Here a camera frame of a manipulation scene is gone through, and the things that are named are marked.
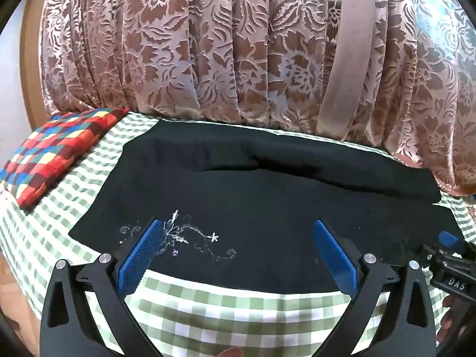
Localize brown floral curtain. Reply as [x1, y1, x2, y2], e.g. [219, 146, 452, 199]
[37, 0, 476, 196]

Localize multicoloured checkered pillow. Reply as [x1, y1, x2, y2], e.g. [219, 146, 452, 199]
[0, 107, 131, 209]

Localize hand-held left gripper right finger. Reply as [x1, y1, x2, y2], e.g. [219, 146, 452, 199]
[313, 219, 436, 357]

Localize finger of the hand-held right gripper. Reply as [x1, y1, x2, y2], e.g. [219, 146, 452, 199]
[411, 231, 476, 265]

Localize plain pink curtain band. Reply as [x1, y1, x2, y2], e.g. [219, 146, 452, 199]
[316, 0, 377, 143]

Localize person's right hand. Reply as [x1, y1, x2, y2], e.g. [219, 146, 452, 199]
[437, 292, 461, 347]

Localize black embroidered pants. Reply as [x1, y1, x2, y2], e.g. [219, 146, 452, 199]
[69, 119, 460, 295]

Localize green checkered bedsheet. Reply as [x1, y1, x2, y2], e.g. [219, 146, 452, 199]
[0, 109, 476, 357]

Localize wooden frame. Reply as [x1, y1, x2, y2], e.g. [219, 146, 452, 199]
[17, 0, 47, 129]

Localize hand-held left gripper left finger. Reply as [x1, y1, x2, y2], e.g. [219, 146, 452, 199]
[40, 219, 169, 357]

